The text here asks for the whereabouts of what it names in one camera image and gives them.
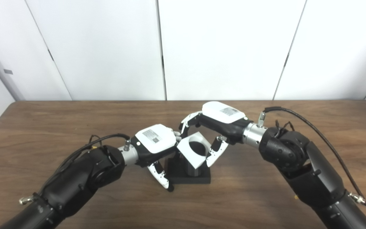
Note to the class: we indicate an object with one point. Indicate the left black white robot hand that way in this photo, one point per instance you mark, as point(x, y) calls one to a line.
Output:
point(156, 140)

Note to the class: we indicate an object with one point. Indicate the white square piece with hole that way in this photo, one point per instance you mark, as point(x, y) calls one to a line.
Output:
point(186, 157)

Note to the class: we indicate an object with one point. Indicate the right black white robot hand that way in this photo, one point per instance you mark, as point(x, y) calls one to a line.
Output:
point(224, 119)

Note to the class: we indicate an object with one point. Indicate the small grey wall tag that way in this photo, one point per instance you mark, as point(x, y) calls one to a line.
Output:
point(8, 71)

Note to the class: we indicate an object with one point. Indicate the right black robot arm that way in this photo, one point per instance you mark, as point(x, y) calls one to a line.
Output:
point(307, 171)

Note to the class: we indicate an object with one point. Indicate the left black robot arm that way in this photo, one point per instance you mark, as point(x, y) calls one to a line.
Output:
point(75, 181)

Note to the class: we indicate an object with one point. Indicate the black peg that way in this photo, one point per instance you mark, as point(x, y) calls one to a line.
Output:
point(183, 176)

